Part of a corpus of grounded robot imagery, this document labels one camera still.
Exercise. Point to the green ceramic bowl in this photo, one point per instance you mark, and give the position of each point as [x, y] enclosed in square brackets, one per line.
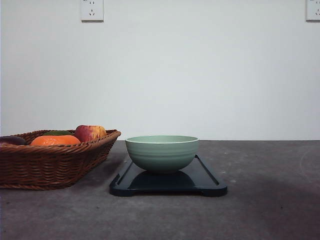
[162, 153]

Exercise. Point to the white wall socket right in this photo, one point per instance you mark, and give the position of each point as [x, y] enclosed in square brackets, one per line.
[312, 12]

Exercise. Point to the white wall socket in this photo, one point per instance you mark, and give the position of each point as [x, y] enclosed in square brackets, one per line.
[92, 11]
[312, 12]

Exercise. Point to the dark purple fruit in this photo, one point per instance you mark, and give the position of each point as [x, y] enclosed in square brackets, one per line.
[14, 140]

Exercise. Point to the green avocado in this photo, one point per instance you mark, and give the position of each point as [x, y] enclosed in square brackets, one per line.
[57, 133]

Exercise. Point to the dark rectangular tray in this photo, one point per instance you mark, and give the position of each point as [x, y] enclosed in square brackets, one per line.
[199, 178]

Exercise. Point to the white wall socket left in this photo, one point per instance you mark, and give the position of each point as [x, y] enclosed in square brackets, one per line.
[92, 11]

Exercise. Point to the orange tangerine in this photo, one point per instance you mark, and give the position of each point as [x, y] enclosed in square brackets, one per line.
[55, 140]

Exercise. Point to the red yellow apple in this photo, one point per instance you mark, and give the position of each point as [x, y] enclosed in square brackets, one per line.
[90, 132]

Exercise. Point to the brown wicker basket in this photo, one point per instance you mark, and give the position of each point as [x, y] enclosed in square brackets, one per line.
[51, 166]

